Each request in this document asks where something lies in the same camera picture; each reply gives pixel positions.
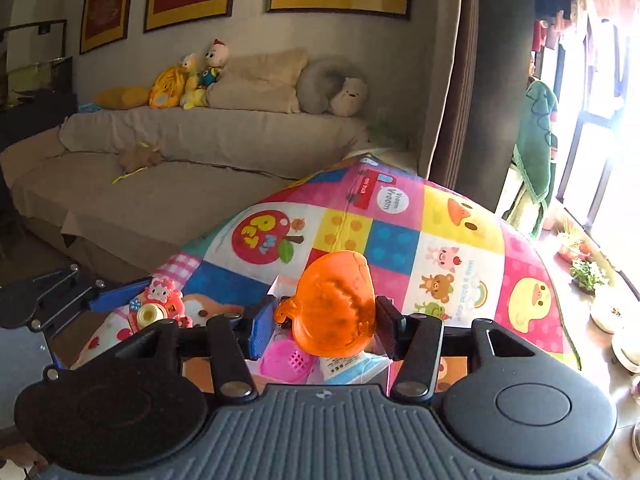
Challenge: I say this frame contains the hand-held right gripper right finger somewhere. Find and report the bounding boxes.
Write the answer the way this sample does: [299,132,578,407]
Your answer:
[375,296,541,404]

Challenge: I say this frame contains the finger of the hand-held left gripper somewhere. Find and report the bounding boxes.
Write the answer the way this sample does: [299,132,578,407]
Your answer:
[41,327,72,377]
[0,267,147,332]

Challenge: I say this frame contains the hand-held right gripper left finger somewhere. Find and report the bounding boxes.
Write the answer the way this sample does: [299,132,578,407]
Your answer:
[117,296,277,405]

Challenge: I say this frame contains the pink plastic strainer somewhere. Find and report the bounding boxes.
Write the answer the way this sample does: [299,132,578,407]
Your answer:
[260,337,319,382]

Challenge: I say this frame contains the pink toy camera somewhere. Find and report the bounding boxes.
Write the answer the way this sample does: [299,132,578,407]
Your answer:
[129,276,194,332]

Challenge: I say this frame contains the blue white tissue pack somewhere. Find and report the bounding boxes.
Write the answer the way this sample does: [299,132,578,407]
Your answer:
[319,352,392,387]

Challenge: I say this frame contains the orange translucent toy mould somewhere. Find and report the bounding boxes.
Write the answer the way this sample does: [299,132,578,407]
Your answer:
[273,250,377,356]

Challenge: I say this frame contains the colourful printed play mat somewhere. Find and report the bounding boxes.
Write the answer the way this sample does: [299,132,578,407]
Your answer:
[70,155,584,396]

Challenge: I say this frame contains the beige covered sofa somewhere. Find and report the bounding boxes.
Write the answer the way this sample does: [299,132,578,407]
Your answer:
[0,47,422,281]

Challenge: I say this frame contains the brown plush toy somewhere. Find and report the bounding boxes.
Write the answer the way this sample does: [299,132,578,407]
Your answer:
[119,145,164,173]

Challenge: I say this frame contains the yellow cushion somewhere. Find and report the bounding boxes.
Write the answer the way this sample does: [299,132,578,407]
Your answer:
[94,86,152,110]

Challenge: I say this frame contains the potted green plant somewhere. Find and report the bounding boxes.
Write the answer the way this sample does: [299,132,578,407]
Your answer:
[570,255,613,293]

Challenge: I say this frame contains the white bowl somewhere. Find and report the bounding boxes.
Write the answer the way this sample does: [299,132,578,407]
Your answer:
[611,327,640,373]
[590,287,632,335]

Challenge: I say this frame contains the yellow duck plush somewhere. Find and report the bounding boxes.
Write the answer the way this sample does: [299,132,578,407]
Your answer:
[179,54,208,111]

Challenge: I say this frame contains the white bear plush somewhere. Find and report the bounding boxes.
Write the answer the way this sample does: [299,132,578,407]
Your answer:
[330,77,370,117]

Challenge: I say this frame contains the green blanket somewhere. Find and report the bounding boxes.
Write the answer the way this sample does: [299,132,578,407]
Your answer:
[502,80,560,238]

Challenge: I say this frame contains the beige pillow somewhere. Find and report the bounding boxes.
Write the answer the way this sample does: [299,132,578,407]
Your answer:
[207,48,309,114]

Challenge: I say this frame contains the black glass cabinet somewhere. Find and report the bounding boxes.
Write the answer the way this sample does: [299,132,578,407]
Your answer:
[0,20,78,108]

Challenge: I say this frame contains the grey neck pillow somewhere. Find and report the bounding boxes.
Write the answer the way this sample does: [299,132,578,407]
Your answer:
[296,57,368,115]

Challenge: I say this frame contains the chick plush with red crest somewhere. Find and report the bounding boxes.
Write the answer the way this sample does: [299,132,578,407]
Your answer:
[197,38,227,92]

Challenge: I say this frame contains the brown curtain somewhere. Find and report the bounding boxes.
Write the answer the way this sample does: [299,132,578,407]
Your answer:
[430,0,537,213]

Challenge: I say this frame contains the hanging clothes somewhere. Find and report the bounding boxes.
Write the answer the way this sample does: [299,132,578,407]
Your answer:
[530,0,631,96]

